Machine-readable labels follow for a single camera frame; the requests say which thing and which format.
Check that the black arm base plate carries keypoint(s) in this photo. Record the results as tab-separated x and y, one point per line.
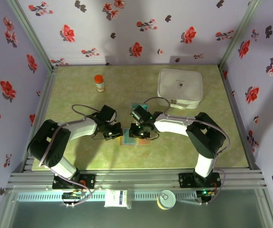
186	180
88	180

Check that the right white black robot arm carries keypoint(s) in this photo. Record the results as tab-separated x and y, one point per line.
172	126

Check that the clear acrylic slotted box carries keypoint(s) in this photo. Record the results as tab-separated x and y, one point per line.
146	108

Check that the grey metal sheet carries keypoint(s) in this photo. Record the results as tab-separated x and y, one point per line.
79	216

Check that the aluminium frame side rail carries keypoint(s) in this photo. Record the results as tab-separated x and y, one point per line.
43	104
234	107

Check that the tin can with pull tab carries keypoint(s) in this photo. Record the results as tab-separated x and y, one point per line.
166	199

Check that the brown leather card holder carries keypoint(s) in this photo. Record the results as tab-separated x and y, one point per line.
143	142

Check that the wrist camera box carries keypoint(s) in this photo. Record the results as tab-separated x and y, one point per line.
139	113
107	112

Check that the white paper packet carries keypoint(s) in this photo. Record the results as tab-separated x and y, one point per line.
113	198

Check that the aluminium frame cross rails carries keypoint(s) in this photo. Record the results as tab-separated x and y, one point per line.
136	178

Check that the orange capped supplement bottle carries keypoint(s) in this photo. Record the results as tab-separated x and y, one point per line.
99	83

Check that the aluminium corner post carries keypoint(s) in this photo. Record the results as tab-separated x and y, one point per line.
33	35
237	35

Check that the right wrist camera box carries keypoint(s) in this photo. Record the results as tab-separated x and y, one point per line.
139	113

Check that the white square container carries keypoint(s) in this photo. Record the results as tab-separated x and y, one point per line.
180	88

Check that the small controller circuit board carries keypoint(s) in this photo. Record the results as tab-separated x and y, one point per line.
206	193
72	196

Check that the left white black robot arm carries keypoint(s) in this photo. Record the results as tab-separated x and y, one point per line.
81	129

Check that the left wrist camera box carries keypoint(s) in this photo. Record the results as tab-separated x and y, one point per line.
107	112

